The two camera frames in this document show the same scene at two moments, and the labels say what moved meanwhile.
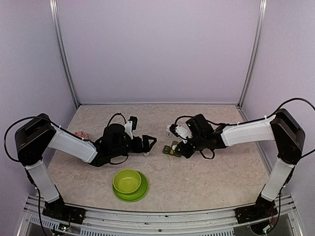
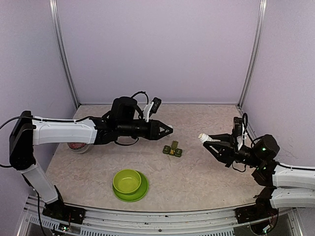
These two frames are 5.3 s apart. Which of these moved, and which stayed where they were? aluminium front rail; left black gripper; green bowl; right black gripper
Moved: right black gripper; left black gripper
Stayed: green bowl; aluminium front rail
